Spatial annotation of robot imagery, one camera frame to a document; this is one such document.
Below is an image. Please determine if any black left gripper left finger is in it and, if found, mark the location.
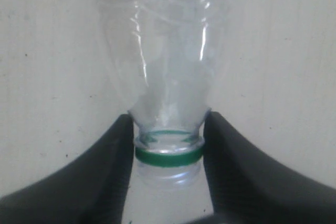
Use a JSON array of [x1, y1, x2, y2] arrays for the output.
[[1, 114, 134, 223]]

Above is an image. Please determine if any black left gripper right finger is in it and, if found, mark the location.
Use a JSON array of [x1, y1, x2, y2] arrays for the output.
[[196, 112, 335, 223]]

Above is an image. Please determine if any clear plastic water bottle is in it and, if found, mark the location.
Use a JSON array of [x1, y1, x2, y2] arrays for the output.
[[97, 0, 235, 188]]

